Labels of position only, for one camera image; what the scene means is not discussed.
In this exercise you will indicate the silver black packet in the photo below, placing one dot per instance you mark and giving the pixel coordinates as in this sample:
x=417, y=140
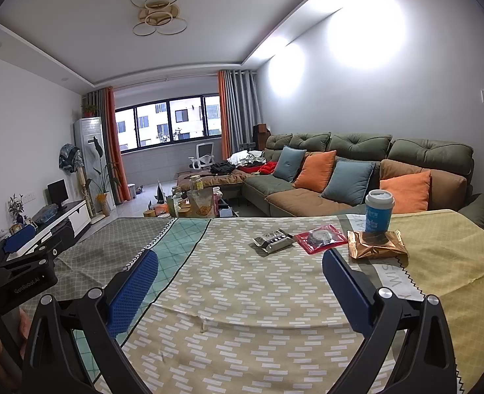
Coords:
x=272, y=241

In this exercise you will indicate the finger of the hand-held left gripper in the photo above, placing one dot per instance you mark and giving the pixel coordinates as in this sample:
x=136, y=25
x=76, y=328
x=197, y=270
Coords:
x=18, y=241
x=28, y=262

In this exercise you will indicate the white TV cabinet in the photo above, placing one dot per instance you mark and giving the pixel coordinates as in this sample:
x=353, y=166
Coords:
x=78, y=217

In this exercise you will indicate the blue vase with plant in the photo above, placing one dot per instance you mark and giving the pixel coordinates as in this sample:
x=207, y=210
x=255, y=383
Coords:
x=16, y=209

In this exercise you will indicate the white office chair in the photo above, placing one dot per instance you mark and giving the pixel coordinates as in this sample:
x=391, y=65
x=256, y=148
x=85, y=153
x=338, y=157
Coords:
x=203, y=154

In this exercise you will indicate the brown cushion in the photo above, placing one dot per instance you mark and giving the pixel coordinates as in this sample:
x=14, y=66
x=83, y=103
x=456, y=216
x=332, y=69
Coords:
x=447, y=188

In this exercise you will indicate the black television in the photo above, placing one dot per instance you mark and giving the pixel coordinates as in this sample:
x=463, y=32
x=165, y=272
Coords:
x=57, y=193

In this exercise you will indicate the orange cushion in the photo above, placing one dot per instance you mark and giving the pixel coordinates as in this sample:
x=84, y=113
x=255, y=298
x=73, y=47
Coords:
x=406, y=193
x=316, y=170

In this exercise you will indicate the patterned tablecloth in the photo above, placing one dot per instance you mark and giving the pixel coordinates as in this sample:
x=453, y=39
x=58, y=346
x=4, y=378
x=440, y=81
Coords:
x=246, y=295

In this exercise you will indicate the blue cup with white lid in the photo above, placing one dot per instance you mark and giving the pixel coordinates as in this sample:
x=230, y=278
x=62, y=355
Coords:
x=378, y=217

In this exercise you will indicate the person's left hand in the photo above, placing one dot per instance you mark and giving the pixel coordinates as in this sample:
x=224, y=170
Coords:
x=25, y=324

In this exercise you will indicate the small potted plant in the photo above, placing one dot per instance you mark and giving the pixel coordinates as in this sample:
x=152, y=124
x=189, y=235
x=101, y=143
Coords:
x=89, y=111

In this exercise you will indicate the red cloth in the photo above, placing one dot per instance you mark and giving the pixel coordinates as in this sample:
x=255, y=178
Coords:
x=262, y=167

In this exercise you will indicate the green sofa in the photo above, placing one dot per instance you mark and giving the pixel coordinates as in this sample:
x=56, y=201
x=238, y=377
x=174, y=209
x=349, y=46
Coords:
x=361, y=143

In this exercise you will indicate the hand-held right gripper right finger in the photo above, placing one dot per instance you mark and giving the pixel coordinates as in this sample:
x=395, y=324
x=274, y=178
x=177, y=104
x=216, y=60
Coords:
x=344, y=291

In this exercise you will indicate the group of jars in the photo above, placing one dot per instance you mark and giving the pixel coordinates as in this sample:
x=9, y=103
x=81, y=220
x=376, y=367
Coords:
x=197, y=201

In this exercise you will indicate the orange grey curtain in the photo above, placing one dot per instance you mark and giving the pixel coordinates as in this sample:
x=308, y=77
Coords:
x=238, y=111
x=112, y=143

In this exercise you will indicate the black clothes pile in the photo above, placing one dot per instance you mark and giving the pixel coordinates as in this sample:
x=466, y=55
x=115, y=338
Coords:
x=223, y=167

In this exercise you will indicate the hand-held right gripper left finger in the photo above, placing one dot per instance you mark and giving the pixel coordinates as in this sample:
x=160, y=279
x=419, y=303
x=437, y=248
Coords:
x=133, y=291

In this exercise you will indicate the blue grey bag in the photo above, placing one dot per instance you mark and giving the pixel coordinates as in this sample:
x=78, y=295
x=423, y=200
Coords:
x=47, y=214

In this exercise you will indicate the wooden box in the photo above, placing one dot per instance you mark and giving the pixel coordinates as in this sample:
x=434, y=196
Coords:
x=261, y=137

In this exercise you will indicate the blue cushion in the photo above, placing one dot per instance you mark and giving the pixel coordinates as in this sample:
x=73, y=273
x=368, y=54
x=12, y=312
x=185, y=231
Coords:
x=348, y=182
x=289, y=164

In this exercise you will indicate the copper foil packet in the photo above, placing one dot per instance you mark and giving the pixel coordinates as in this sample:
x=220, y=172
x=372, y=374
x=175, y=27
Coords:
x=377, y=246

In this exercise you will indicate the red packet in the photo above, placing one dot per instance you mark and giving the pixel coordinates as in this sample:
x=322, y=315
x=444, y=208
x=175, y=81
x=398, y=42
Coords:
x=320, y=238

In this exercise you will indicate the covered standing fan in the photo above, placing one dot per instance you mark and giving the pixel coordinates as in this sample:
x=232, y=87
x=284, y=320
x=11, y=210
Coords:
x=70, y=158

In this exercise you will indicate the white standing air conditioner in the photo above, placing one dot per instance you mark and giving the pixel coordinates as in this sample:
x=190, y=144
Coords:
x=88, y=131

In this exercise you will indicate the photo frame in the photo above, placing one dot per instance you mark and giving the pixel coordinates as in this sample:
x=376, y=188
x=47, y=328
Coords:
x=17, y=229

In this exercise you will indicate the black framed window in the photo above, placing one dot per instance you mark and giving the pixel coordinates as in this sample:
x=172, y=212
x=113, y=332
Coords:
x=164, y=123

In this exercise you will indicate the tall leafy potted plant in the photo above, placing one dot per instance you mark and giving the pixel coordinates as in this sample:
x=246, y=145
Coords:
x=102, y=180

